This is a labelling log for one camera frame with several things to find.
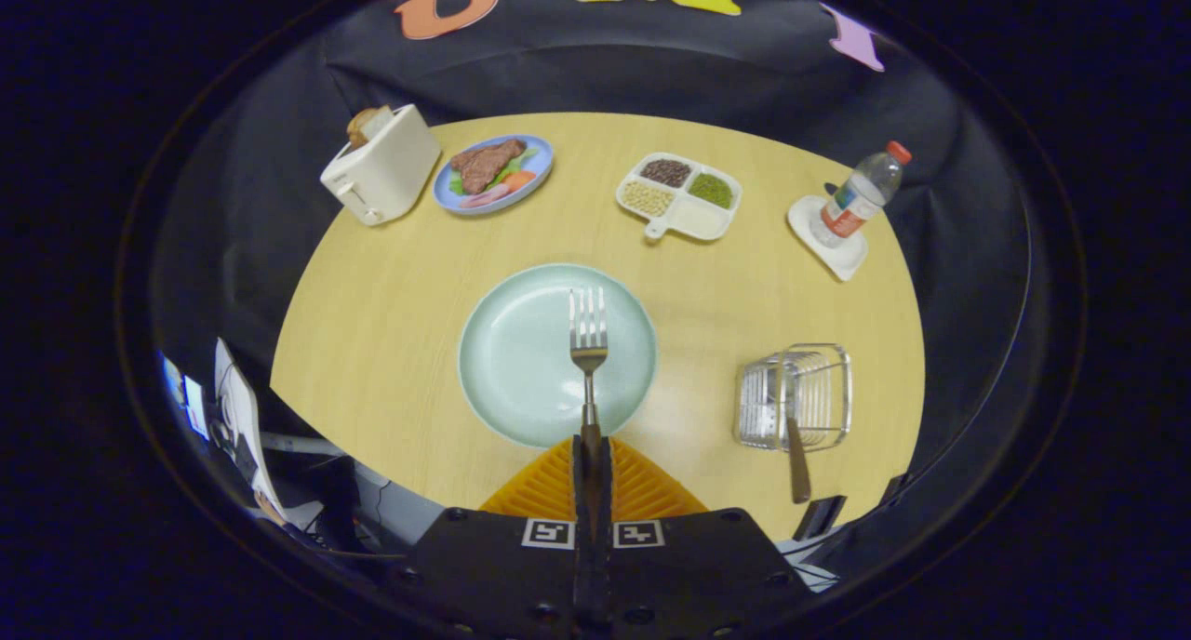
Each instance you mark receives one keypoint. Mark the dark red beans pile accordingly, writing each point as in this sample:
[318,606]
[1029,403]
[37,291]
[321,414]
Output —
[665,171]

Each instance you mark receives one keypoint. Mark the black backdrop cloth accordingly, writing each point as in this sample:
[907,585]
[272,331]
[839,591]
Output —
[605,63]

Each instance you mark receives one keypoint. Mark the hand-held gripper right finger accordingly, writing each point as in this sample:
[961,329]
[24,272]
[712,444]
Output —
[689,575]

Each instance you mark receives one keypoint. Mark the white square coaster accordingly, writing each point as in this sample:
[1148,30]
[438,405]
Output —
[842,260]

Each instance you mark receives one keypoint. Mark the blue plate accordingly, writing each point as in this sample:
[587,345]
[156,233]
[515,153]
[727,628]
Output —
[535,152]

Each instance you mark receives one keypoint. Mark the black chair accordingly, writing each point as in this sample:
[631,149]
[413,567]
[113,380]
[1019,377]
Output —
[819,517]

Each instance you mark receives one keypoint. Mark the brown steak slice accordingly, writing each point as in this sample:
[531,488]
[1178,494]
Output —
[486,164]

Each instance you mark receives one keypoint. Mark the clear water bottle red cap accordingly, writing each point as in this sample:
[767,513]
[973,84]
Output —
[856,198]

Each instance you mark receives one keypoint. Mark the green mung beans pile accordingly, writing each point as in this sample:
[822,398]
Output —
[711,190]

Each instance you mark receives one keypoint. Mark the yellow soybeans pile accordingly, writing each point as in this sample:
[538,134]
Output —
[646,198]

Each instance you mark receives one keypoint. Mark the white divided tray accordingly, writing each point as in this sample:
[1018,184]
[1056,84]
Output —
[702,220]

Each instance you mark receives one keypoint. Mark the white toaster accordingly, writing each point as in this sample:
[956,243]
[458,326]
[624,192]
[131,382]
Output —
[391,170]

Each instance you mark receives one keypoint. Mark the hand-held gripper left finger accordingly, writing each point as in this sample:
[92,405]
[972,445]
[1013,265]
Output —
[502,575]

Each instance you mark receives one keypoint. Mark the brown bread slice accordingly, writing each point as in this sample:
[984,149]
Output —
[363,126]

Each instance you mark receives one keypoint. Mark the pale green plate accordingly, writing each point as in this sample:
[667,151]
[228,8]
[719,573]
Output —
[521,361]

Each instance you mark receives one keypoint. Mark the white paper board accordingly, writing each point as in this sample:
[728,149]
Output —
[244,417]

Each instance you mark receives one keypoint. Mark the white sheet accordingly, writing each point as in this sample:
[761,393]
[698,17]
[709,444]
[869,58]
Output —
[805,566]

